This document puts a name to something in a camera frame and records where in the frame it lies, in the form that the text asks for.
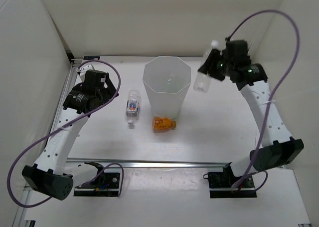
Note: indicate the clear labelled plastic bottle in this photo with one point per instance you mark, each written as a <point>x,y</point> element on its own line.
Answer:
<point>133,108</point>

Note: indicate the orange plastic bottle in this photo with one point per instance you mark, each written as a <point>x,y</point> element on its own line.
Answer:
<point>163,124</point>

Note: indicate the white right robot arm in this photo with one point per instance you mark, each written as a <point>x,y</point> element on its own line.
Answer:
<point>276,145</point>

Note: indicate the clear unlabelled plastic bottle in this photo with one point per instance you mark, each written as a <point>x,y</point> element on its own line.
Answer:
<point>203,80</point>

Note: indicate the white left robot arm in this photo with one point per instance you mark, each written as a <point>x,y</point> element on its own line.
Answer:
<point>48,174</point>

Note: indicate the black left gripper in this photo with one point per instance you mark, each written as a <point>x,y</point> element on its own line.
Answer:
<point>109,92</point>

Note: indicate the translucent white plastic bin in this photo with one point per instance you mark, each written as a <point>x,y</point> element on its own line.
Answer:
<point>166,80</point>

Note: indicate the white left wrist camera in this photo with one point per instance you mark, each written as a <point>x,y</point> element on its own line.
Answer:
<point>81,71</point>

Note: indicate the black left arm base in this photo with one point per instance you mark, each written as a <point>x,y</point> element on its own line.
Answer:
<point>108,182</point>

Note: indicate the aluminium table frame rail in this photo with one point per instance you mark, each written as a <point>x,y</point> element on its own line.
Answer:
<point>150,164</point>

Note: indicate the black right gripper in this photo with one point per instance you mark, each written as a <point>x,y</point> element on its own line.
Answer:
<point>208,66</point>

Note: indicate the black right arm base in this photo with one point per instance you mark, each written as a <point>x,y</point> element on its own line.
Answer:
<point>220,185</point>

